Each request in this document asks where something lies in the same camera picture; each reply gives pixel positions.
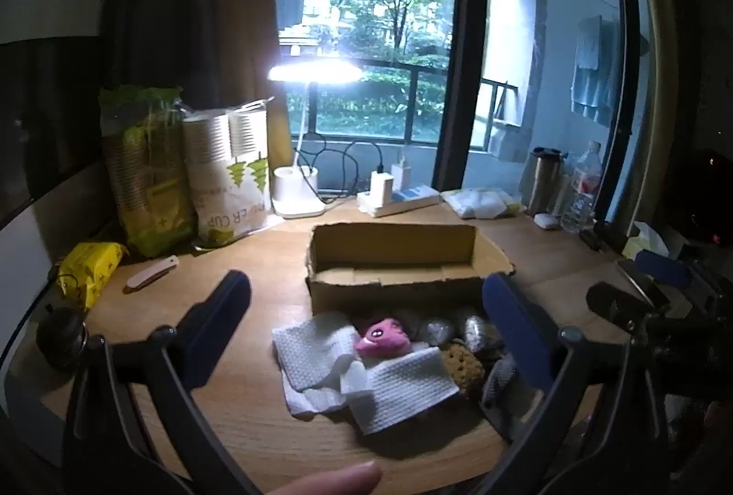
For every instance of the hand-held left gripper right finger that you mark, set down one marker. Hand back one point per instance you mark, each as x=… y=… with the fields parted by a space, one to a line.
x=509 y=323

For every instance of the small black device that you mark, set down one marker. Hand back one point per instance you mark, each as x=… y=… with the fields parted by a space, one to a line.
x=598 y=238

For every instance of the pink plush toy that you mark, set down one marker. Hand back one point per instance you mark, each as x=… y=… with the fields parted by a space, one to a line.
x=382 y=337

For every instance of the white folding knife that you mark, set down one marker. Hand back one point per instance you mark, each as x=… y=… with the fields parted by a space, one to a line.
x=152 y=273

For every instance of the white paper towel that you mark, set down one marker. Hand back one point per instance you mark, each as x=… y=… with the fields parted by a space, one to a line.
x=309 y=352
x=406 y=386

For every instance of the white earbuds case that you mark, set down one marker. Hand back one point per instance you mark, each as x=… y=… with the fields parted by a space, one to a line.
x=546 y=221

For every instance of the silver foil ball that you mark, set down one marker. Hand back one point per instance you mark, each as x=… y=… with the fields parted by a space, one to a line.
x=436 y=330

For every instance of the hanging blue towel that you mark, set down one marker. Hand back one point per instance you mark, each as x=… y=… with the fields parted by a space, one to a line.
x=595 y=71

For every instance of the brown fuzzy soft toy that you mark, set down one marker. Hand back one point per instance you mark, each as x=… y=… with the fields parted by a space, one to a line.
x=462 y=366

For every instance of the white power strip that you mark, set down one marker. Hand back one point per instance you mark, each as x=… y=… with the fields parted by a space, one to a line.
x=409 y=198

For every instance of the small white charger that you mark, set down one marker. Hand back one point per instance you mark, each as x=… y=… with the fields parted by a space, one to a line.
x=401 y=173

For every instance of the tissue box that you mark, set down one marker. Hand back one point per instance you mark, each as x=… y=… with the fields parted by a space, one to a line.
x=644 y=242

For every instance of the clear crumpled plastic wrap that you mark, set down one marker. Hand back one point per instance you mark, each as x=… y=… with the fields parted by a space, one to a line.
x=480 y=332

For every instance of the green pack of paper cups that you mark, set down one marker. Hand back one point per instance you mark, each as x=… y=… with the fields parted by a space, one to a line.
x=143 y=174

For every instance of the brown curtain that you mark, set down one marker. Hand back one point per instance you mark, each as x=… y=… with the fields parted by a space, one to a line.
x=189 y=3

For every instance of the cardboard box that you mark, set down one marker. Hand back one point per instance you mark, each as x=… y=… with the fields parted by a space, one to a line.
x=389 y=243

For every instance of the person's left hand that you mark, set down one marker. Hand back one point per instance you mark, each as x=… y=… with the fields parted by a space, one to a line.
x=329 y=479

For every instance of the white desk lamp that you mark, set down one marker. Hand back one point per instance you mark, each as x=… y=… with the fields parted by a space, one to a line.
x=295 y=191

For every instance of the steel thermos cup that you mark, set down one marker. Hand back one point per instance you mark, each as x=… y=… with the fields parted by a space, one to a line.
x=544 y=180

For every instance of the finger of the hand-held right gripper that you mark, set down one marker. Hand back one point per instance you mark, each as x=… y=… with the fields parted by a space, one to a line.
x=658 y=264
x=615 y=303

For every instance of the white pack of paper cups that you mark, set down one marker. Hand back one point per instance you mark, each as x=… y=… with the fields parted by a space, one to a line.
x=229 y=174

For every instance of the white plastic bag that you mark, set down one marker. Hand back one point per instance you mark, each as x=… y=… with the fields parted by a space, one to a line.
x=481 y=203

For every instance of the black round object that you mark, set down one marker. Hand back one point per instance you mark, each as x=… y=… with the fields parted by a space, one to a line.
x=58 y=337

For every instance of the large white charger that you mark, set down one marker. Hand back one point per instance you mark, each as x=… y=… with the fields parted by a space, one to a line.
x=381 y=189

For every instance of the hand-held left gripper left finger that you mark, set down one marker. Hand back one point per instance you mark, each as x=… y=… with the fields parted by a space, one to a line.
x=229 y=300

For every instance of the clear water bottle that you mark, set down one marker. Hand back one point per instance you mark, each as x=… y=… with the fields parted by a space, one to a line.
x=581 y=197

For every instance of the black balcony railing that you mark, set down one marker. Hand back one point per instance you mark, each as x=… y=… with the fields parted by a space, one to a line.
x=413 y=100

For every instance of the yellow packet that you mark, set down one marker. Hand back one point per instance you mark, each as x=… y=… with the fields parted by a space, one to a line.
x=89 y=272

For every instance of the grey cloth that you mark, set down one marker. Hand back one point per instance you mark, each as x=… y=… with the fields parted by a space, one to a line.
x=501 y=392

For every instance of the folded metal rack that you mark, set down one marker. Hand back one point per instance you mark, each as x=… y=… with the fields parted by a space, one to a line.
x=504 y=120

